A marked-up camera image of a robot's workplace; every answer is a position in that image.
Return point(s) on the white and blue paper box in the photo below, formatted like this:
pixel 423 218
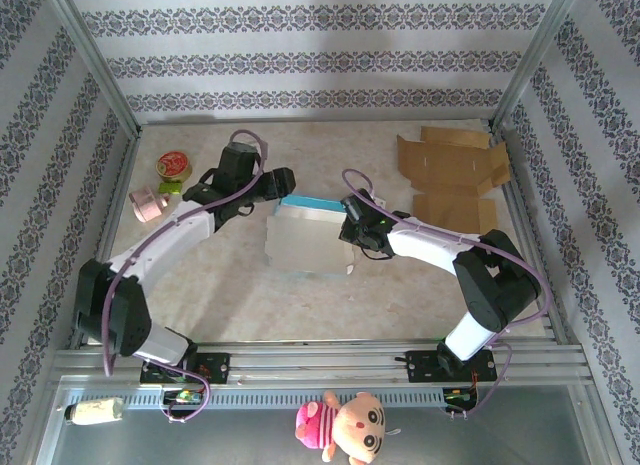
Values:
pixel 305 245

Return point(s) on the brown cardboard box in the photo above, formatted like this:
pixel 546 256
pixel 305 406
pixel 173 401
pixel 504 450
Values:
pixel 450 160

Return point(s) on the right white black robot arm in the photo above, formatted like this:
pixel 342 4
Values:
pixel 500 290

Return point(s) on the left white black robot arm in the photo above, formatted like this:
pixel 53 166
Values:
pixel 127 315

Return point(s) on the red round tin can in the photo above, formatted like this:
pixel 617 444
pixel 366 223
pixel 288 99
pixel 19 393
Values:
pixel 173 165

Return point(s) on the small green wrapped candy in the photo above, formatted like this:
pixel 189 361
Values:
pixel 169 187

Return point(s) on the right small circuit board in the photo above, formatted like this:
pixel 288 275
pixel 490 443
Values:
pixel 459 398

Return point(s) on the small circuit board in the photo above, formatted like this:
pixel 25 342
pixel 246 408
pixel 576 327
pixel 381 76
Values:
pixel 459 398
pixel 184 397

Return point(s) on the pink plush doll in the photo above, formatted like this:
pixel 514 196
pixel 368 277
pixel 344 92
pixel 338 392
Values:
pixel 345 425

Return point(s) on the left small circuit board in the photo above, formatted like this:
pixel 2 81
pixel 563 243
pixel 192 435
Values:
pixel 184 397

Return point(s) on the grey metal sheet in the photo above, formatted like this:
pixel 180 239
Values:
pixel 225 440

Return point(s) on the beige cork-coloured bottle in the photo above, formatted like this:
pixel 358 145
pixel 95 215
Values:
pixel 92 411

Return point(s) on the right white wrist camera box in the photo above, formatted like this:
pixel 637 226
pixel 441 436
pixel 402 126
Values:
pixel 379 202

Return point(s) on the left aluminium side rail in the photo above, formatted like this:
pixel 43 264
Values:
pixel 117 195

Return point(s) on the aluminium side rail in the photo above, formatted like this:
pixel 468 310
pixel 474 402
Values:
pixel 117 195
pixel 521 205

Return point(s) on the aluminium mounting rail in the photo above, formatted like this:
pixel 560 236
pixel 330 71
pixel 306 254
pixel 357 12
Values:
pixel 320 362

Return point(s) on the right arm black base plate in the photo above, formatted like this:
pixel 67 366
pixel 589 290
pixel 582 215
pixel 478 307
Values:
pixel 422 367

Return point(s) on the right aluminium side rail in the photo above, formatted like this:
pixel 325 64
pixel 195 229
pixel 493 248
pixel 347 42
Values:
pixel 521 205

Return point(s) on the left aluminium frame post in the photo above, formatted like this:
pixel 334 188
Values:
pixel 95 60

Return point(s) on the aluminium frame post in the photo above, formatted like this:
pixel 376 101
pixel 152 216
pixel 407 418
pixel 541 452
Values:
pixel 95 60
pixel 532 60

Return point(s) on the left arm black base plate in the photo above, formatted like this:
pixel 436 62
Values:
pixel 215 367

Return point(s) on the right aluminium frame post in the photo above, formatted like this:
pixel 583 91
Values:
pixel 532 60

